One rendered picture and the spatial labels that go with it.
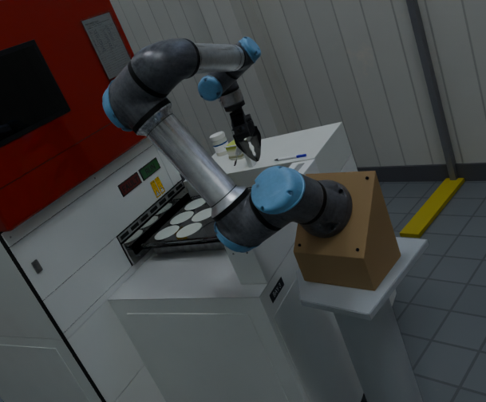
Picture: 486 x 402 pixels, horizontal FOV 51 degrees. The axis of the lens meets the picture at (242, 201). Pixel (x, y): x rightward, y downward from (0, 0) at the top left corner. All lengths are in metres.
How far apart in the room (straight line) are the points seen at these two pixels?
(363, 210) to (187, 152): 0.45
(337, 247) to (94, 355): 0.93
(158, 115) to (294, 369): 0.87
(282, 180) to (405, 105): 2.43
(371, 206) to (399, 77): 2.26
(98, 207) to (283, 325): 0.77
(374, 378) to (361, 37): 2.42
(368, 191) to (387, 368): 0.53
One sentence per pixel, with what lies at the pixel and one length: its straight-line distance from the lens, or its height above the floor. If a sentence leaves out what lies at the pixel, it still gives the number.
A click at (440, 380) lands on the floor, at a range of 2.22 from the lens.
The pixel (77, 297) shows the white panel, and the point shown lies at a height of 0.90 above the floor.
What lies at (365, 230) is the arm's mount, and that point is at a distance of 1.27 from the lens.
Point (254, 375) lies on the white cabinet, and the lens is 1.70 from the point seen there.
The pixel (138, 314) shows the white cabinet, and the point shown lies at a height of 0.76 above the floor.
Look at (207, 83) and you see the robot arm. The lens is 1.56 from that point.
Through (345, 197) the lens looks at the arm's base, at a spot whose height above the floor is 1.04.
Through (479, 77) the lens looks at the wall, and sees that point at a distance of 3.29.
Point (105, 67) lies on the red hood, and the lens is 1.94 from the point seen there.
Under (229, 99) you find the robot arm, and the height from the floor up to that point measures 1.29.
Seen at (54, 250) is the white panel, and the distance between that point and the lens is 1.73.
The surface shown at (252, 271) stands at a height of 0.86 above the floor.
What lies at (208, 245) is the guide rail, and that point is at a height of 0.84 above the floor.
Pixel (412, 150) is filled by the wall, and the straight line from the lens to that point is 3.65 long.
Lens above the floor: 1.57
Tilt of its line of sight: 21 degrees down
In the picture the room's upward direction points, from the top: 23 degrees counter-clockwise
